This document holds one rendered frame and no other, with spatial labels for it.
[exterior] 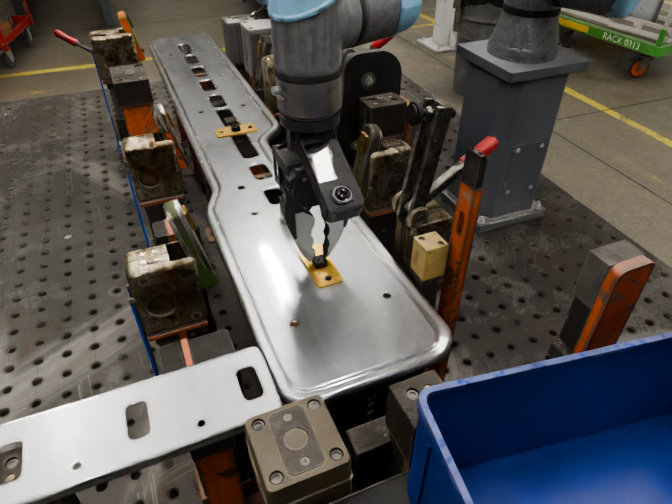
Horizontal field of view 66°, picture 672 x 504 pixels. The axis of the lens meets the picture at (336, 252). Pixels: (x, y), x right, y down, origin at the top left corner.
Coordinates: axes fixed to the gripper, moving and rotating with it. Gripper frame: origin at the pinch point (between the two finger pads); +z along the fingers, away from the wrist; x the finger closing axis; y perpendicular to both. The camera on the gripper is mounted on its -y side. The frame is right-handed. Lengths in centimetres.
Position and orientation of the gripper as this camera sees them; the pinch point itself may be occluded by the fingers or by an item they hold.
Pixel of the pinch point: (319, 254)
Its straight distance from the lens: 71.7
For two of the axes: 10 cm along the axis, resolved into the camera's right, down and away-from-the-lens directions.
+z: 0.0, 7.8, 6.2
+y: -3.9, -5.7, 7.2
